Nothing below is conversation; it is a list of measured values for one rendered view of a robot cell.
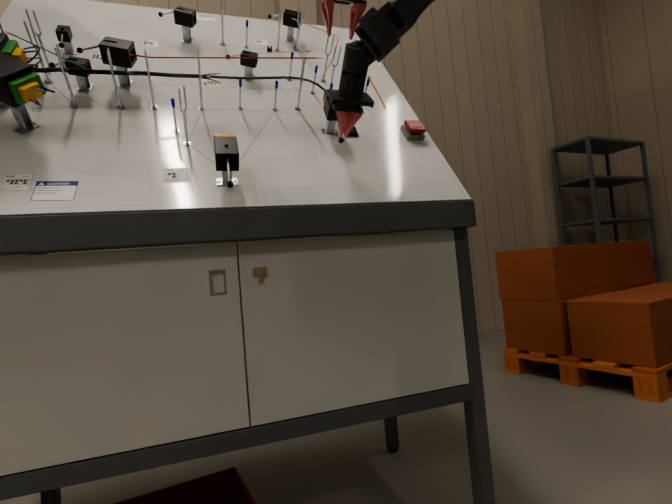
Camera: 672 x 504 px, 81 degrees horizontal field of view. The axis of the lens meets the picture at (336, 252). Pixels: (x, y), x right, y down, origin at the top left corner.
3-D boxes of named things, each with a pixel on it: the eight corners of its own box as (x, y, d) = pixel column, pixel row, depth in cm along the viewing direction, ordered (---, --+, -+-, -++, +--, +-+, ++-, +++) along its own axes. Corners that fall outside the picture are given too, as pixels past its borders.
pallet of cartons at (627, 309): (774, 357, 229) (756, 229, 232) (651, 407, 174) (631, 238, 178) (610, 338, 310) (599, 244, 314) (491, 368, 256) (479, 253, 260)
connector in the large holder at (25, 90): (40, 91, 82) (32, 71, 79) (52, 96, 81) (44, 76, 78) (15, 102, 78) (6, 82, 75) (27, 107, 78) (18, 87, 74)
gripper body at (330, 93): (324, 96, 93) (329, 63, 89) (365, 100, 96) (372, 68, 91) (330, 107, 88) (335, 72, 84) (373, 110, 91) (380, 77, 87)
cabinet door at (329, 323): (471, 384, 100) (455, 229, 102) (251, 427, 84) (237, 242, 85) (465, 381, 102) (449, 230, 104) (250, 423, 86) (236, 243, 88)
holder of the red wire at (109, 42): (88, 73, 105) (76, 30, 97) (141, 82, 107) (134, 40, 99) (81, 82, 102) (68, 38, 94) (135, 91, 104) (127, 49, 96)
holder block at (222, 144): (218, 211, 82) (217, 173, 74) (215, 173, 89) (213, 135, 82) (241, 210, 83) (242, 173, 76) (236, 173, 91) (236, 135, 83)
